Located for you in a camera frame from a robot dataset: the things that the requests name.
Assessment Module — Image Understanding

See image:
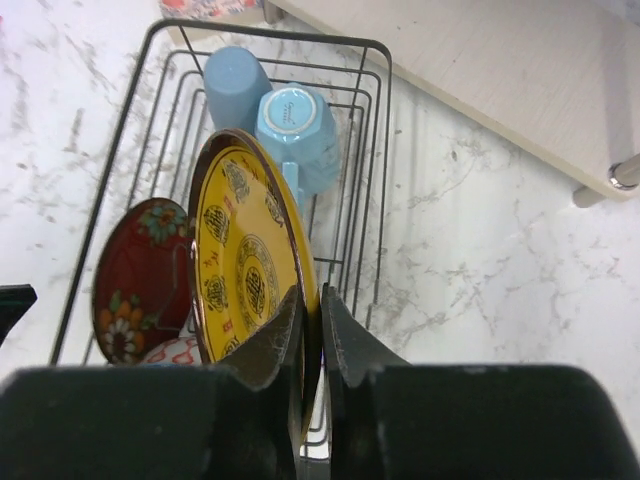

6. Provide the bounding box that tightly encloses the light blue ceramic mug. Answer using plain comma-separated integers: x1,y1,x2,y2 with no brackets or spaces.
255,83,341,209

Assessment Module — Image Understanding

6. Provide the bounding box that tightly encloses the red floral plate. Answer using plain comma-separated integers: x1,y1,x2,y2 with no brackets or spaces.
91,197,191,365

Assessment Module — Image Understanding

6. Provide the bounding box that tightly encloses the blue plastic tumbler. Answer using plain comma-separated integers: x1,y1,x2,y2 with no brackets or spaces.
204,46,272,134

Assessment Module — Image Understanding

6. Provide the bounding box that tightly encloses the yellow patterned plate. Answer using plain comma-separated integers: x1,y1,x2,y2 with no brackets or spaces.
187,129,322,433

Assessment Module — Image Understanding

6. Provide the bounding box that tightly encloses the black wire dish rack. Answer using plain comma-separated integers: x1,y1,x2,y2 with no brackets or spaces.
51,19,392,455

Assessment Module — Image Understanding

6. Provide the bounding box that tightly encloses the blue white patterned bowl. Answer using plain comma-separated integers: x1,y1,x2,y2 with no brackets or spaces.
140,336,202,366

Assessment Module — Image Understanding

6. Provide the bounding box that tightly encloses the white two-tier shelf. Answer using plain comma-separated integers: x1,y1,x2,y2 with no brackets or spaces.
281,1,639,201

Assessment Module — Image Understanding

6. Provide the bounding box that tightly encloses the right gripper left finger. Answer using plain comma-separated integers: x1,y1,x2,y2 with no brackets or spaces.
219,287,304,479

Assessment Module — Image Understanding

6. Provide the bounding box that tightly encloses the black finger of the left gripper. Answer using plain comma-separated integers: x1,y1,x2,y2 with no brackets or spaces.
0,284,37,344

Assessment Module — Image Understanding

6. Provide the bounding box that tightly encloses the floral cover book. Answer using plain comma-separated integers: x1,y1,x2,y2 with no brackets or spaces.
158,0,263,21

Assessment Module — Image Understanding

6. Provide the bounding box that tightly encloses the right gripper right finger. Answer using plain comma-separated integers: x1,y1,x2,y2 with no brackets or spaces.
321,284,409,479

